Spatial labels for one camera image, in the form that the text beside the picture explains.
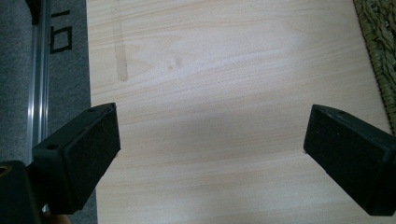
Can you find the aluminium frame rail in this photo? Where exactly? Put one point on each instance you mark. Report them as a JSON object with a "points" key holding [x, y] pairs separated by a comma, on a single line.
{"points": [[38, 84]]}

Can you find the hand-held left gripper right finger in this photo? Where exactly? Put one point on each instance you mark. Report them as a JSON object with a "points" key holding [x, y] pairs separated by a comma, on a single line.
{"points": [[351, 155]]}

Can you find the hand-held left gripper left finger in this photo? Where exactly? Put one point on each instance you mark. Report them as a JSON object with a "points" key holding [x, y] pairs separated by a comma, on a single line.
{"points": [[77, 155]]}

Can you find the woven straw mat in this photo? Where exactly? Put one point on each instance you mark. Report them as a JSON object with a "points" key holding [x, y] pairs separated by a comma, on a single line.
{"points": [[381, 46]]}

